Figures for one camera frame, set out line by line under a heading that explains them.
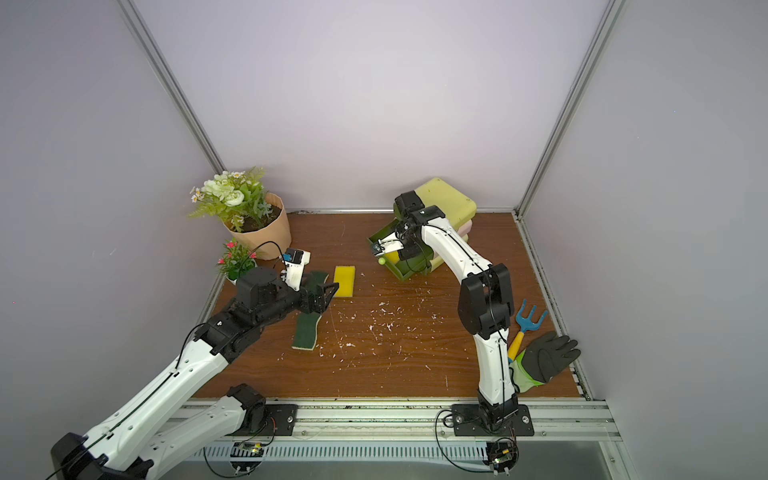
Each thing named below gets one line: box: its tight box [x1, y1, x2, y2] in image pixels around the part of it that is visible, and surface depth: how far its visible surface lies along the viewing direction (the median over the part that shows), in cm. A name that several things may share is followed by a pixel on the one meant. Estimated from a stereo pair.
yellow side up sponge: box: [334, 266, 355, 297], surface depth 103 cm
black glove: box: [522, 331, 581, 383], surface depth 85 cm
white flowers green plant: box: [188, 166, 273, 233], surface depth 85 cm
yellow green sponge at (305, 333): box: [292, 311, 322, 351], surface depth 88 cm
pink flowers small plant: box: [217, 239, 257, 280], surface depth 94 cm
